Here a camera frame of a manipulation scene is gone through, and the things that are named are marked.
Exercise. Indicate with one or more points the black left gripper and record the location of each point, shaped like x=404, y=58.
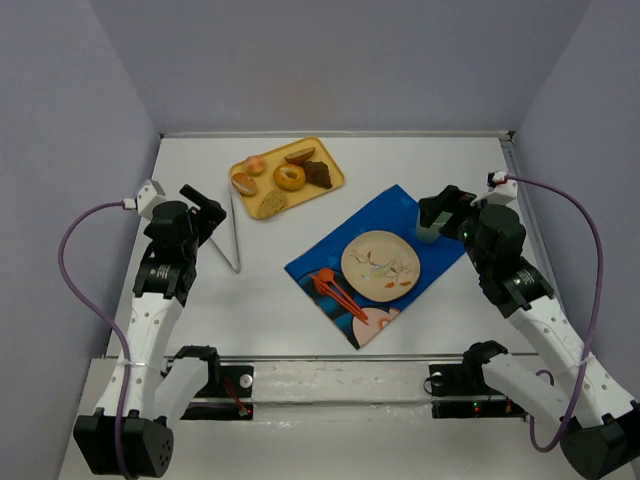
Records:
x=206, y=211

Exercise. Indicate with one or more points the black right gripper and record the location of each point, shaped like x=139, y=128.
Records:
x=447, y=212

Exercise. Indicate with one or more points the green cup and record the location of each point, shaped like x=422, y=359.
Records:
x=427, y=234

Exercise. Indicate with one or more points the metal serving tongs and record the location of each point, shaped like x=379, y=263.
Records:
x=231, y=257

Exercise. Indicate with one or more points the seeded oval bread slice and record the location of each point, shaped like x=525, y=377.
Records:
x=273, y=202

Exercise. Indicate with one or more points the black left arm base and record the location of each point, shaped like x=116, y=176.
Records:
x=227, y=394

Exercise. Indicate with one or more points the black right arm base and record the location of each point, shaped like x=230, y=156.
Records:
x=458, y=390

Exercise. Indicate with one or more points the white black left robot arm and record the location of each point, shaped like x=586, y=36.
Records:
x=130, y=431

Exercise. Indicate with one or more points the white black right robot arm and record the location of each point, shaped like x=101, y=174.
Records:
x=598, y=420

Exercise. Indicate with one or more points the round pink bread roll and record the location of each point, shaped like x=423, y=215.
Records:
x=254, y=165

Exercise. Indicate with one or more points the halved brown bread loaf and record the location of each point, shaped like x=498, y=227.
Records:
x=300, y=156

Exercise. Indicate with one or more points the blue patterned placemat cloth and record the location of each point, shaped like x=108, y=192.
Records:
x=393, y=210

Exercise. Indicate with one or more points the yellow plastic tray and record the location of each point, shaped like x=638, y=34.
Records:
x=274, y=158

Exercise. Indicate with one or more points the glazed yellow bagel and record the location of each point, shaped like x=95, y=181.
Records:
x=289, y=177

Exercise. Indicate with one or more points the beige floral plate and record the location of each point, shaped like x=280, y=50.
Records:
x=380, y=266

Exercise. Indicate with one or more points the dark chocolate croissant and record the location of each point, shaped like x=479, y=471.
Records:
x=317, y=174

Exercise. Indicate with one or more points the orange plastic fork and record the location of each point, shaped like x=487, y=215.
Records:
x=341, y=298

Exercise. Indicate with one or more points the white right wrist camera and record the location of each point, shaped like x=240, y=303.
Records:
x=501, y=190

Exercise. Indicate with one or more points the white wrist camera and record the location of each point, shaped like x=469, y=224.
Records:
x=149, y=195
x=501, y=190

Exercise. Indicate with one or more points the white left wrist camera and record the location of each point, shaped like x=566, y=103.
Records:
x=149, y=195

